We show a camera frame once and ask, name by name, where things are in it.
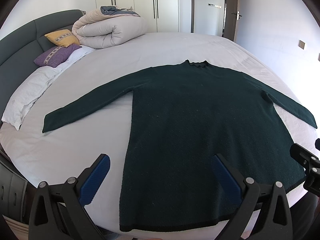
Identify dark green knit sweater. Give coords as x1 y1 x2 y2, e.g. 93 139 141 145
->
43 61 317 232

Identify dark bedside cabinet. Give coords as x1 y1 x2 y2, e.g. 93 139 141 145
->
1 154 30 224

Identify white pillow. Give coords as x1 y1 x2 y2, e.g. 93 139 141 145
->
1 45 95 130

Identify purple patterned cushion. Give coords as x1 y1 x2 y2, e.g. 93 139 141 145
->
34 44 81 68

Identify yellow patterned cushion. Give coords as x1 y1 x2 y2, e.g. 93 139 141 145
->
44 29 80 47

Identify rolled beige duvet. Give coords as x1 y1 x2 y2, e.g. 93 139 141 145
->
72 5 148 49

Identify wall switch plate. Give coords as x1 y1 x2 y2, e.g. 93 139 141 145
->
298 40 305 49

